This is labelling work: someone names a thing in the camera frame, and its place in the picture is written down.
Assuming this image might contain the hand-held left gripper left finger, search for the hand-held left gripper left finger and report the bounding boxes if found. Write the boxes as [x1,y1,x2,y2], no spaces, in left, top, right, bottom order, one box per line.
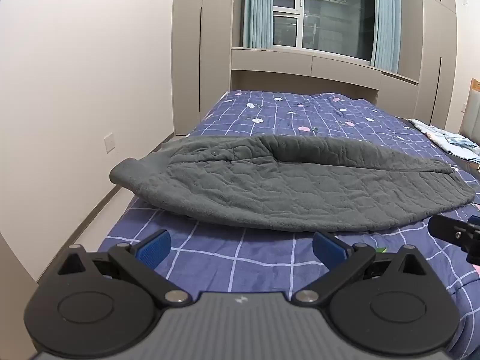
[56,229,193,310]

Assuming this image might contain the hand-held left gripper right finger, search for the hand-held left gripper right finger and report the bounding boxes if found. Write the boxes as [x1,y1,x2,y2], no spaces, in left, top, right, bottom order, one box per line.
[292,231,436,307]

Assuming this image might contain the grey quilted fleece pants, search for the grey quilted fleece pants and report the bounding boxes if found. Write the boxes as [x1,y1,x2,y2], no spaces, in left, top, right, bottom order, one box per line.
[109,135,477,232]

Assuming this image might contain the blue checked floral quilt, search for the blue checked floral quilt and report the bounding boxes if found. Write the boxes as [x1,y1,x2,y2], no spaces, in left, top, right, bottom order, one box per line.
[97,90,480,360]

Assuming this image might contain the light blue patterned cloth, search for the light blue patterned cloth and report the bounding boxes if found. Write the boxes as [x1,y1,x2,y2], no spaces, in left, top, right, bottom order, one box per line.
[408,119,480,164]

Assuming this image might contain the padded wooden headboard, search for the padded wooden headboard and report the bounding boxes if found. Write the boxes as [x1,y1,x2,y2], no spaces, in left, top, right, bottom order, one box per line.
[459,78,480,139]

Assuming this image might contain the beige wardrobe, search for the beige wardrobe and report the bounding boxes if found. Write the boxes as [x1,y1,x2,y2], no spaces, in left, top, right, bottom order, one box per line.
[172,0,244,137]
[380,0,458,130]

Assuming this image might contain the beige window cabinet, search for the beige window cabinet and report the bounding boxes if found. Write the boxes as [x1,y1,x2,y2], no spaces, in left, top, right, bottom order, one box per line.
[230,47,419,106]

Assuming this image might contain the light blue curtain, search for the light blue curtain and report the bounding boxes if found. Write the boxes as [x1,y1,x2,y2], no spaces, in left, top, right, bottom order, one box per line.
[243,0,276,49]
[371,0,402,73]

